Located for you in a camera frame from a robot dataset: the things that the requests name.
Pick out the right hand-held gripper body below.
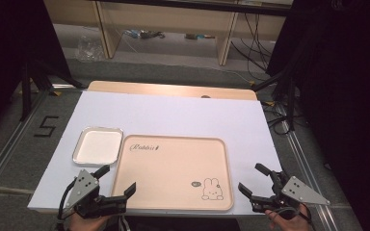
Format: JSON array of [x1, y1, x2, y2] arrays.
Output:
[[251, 170, 331, 216]]

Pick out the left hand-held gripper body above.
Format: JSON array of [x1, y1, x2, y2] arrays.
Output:
[[62, 168, 128, 220]]

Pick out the person's right hand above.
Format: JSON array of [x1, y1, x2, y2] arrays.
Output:
[[264, 203, 314, 231]]

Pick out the person's left hand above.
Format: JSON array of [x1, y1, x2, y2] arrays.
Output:
[[67, 213, 117, 231]]

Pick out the white square plate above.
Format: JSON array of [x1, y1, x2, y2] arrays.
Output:
[[71, 126, 125, 167]]

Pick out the pink tray with rabbit print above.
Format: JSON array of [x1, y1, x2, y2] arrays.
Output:
[[110, 134, 235, 213]]

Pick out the person's dark clothing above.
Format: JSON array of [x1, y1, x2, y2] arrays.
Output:
[[110, 217, 243, 231]]

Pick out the black metal stand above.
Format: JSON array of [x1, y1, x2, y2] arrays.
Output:
[[18, 59, 86, 122], [251, 69, 299, 132]]

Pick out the white board table cover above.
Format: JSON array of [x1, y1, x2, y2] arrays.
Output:
[[27, 90, 284, 217]]

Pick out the light wooden table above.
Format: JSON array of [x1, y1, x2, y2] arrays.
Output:
[[86, 80, 258, 101]]

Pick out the black curtain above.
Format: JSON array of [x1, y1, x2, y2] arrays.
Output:
[[265, 0, 370, 231], [0, 0, 74, 145]]

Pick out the clear plastic bag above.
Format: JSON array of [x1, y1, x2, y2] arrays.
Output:
[[74, 34, 106, 63]]

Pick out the small brown floor item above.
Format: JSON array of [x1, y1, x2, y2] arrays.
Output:
[[184, 32, 217, 40]]

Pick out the beige wooden desk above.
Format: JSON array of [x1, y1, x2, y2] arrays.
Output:
[[42, 0, 294, 67]]

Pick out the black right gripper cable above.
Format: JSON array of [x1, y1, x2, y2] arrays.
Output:
[[264, 205, 312, 224]]

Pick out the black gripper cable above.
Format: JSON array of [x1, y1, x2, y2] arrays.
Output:
[[55, 177, 79, 231], [264, 205, 312, 224]]

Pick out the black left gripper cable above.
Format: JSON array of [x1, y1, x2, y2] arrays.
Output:
[[55, 177, 79, 231]]

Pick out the aluminium floor rail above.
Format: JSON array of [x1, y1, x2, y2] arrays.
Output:
[[0, 84, 80, 203], [275, 101, 341, 231]]

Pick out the black floor cables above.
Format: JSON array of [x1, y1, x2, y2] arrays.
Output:
[[260, 99, 293, 137]]

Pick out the bundle of black hanging cables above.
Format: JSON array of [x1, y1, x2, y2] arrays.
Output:
[[230, 13, 273, 82]]

